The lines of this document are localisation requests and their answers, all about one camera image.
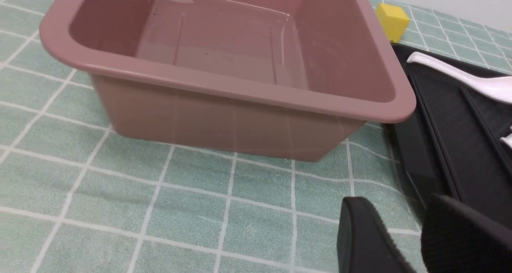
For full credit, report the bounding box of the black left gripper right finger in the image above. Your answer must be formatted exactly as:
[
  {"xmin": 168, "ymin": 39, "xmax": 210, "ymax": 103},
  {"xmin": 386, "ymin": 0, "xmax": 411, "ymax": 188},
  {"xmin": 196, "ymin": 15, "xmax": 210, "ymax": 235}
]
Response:
[{"xmin": 421, "ymin": 195, "xmax": 512, "ymax": 273}]

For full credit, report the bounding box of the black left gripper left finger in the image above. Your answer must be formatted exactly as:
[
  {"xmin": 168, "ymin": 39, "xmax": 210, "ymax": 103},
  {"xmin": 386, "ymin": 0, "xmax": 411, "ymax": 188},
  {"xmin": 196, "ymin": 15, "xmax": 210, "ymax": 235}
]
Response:
[{"xmin": 337, "ymin": 197, "xmax": 415, "ymax": 273}]

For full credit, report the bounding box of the black plastic tray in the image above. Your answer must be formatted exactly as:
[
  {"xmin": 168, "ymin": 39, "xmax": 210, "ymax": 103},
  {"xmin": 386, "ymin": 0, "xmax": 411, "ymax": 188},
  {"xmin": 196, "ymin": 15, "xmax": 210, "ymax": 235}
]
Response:
[{"xmin": 392, "ymin": 43, "xmax": 512, "ymax": 229}]

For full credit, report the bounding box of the white spoon curved middle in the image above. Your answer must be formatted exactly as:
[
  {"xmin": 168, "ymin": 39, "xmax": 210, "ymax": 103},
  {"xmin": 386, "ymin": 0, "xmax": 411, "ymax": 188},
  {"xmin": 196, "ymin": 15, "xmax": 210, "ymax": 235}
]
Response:
[{"xmin": 500, "ymin": 126, "xmax": 512, "ymax": 149}]

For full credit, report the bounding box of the white spoon top left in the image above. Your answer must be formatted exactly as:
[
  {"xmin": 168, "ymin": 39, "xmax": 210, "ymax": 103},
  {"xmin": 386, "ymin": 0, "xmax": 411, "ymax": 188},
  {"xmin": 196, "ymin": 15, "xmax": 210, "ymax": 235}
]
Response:
[{"xmin": 406, "ymin": 52, "xmax": 512, "ymax": 105}]

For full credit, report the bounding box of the pink plastic bin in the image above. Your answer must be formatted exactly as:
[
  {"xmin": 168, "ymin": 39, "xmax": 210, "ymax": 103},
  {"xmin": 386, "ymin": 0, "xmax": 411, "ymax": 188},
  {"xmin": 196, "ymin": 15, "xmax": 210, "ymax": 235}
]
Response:
[{"xmin": 40, "ymin": 0, "xmax": 416, "ymax": 161}]

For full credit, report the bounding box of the yellow cube block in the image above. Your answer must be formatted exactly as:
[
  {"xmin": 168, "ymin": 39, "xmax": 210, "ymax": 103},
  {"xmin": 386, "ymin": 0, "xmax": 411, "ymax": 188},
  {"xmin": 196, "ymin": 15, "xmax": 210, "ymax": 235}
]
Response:
[{"xmin": 375, "ymin": 3, "xmax": 410, "ymax": 42}]

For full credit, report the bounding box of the green checkered tablecloth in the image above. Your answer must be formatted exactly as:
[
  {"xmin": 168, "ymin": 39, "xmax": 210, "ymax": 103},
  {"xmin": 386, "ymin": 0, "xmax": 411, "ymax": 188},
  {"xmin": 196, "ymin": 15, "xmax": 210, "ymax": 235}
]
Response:
[{"xmin": 0, "ymin": 0, "xmax": 512, "ymax": 273}]

